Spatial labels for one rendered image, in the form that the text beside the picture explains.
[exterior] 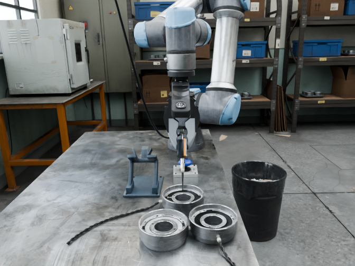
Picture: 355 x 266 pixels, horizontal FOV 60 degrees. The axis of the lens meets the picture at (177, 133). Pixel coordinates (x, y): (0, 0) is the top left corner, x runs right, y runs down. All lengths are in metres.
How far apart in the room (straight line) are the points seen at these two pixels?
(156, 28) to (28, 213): 0.60
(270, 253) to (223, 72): 1.23
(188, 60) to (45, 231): 0.52
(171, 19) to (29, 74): 2.30
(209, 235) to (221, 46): 0.72
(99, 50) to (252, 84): 2.28
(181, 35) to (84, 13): 3.84
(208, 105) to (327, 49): 3.56
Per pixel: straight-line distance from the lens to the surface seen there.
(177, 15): 0.79
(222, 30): 1.18
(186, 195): 0.81
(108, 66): 4.51
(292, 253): 2.06
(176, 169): 0.91
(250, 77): 4.78
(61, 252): 0.71
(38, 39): 2.93
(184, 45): 0.78
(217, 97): 1.11
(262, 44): 4.27
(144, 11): 4.17
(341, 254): 2.15
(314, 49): 4.51
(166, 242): 0.64
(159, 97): 4.18
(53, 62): 2.89
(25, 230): 0.81
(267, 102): 4.27
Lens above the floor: 1.20
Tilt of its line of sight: 16 degrees down
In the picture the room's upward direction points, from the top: 1 degrees counter-clockwise
